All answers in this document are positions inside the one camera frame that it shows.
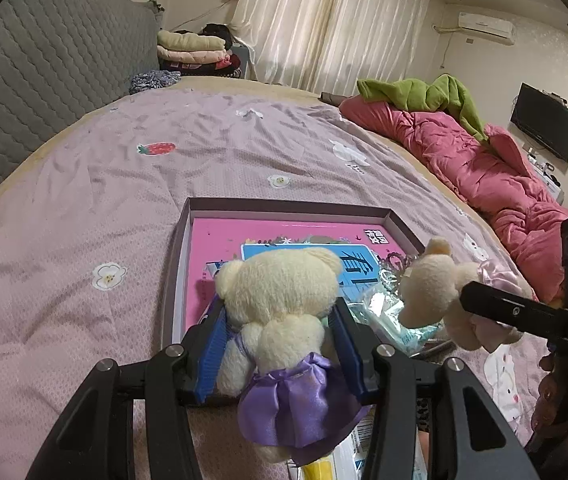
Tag green white tissue pack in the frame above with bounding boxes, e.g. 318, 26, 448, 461
348, 282, 446, 356

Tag teddy bear purple dress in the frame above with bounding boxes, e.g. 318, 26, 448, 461
213, 245, 373, 466

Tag teddy bear pink bow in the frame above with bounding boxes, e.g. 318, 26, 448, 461
399, 237, 533, 353

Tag pink and blue book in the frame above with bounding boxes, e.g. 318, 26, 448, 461
174, 216, 410, 328

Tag pink quilted comforter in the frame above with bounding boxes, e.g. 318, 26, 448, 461
339, 96, 568, 304

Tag yellow white wipes packet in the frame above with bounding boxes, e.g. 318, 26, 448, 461
286, 411, 375, 480

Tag shallow grey cardboard box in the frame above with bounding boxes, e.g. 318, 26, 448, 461
160, 197, 424, 346

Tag green fleece blanket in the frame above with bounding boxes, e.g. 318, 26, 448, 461
357, 74, 488, 142

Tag blue patterned cloth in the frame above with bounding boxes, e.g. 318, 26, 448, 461
129, 70, 181, 94

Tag stack of folded clothes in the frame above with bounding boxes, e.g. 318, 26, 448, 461
157, 24, 243, 78

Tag grey quilted headboard cover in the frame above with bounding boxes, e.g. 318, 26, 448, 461
0, 0, 160, 184

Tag cream sheer curtains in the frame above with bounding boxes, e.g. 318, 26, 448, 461
229, 0, 430, 96

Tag black wall television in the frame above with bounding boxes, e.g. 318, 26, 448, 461
510, 82, 568, 162

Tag white wall air conditioner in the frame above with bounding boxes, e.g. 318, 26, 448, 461
457, 12, 515, 44

